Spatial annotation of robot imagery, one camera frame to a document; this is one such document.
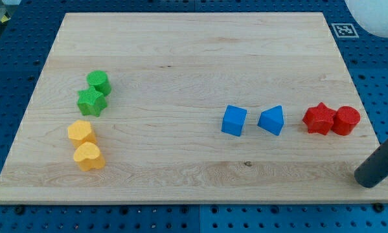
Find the white fiducial marker tag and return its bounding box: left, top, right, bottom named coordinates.
left=332, top=23, right=359, bottom=38

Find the grey cylindrical pointer tool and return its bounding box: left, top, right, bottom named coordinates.
left=354, top=138, right=388, bottom=188

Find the green star block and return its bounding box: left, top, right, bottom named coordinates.
left=76, top=86, right=107, bottom=117

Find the yellow heart block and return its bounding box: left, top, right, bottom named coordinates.
left=73, top=142, right=106, bottom=172

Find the blue cube block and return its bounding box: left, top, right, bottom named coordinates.
left=222, top=105, right=247, bottom=137

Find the red star block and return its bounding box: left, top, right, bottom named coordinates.
left=302, top=102, right=337, bottom=135

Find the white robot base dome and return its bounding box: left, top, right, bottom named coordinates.
left=345, top=0, right=388, bottom=38

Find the yellow hexagon block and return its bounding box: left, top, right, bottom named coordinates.
left=67, top=120, right=97, bottom=148

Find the blue triangle block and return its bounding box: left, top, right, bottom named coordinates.
left=257, top=105, right=284, bottom=136

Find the red cylinder block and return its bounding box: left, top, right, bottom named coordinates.
left=331, top=106, right=361, bottom=136

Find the green cylinder block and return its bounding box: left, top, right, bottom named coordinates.
left=86, top=70, right=111, bottom=96

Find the light wooden board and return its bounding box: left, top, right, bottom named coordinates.
left=0, top=12, right=388, bottom=205

